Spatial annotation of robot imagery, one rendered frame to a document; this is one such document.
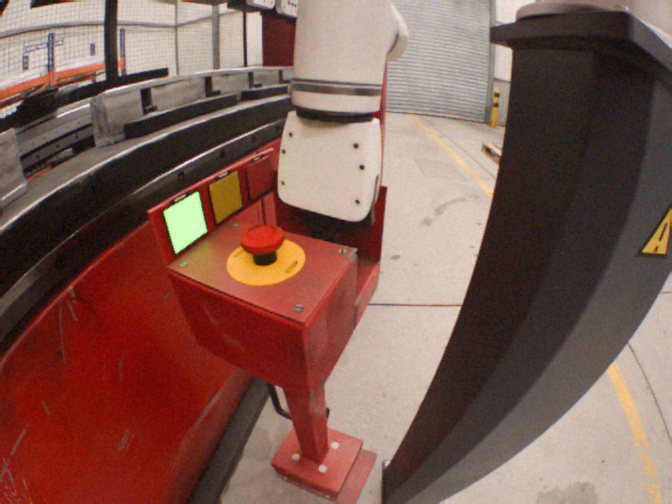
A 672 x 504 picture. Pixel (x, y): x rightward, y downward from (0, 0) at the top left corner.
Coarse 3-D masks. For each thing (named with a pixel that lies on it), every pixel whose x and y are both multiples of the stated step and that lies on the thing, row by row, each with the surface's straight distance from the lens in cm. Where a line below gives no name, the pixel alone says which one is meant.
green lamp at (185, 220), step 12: (180, 204) 30; (192, 204) 31; (168, 216) 29; (180, 216) 30; (192, 216) 31; (180, 228) 30; (192, 228) 31; (204, 228) 33; (180, 240) 31; (192, 240) 32
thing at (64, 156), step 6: (78, 144) 98; (84, 144) 98; (90, 144) 91; (66, 150) 112; (72, 150) 103; (78, 150) 99; (84, 150) 98; (54, 156) 119; (60, 156) 117; (66, 156) 109; (72, 156) 104; (48, 162) 127; (54, 162) 120; (60, 162) 117
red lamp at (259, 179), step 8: (264, 160) 39; (248, 168) 37; (256, 168) 38; (264, 168) 39; (248, 176) 37; (256, 176) 38; (264, 176) 39; (248, 184) 37; (256, 184) 38; (264, 184) 40; (256, 192) 38; (264, 192) 40
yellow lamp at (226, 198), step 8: (232, 176) 35; (216, 184) 33; (224, 184) 34; (232, 184) 35; (216, 192) 33; (224, 192) 34; (232, 192) 35; (216, 200) 33; (224, 200) 34; (232, 200) 35; (240, 200) 36; (216, 208) 33; (224, 208) 34; (232, 208) 35; (216, 216) 34; (224, 216) 35
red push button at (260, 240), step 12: (252, 228) 27; (264, 228) 27; (276, 228) 27; (240, 240) 26; (252, 240) 25; (264, 240) 25; (276, 240) 25; (252, 252) 25; (264, 252) 25; (264, 264) 27
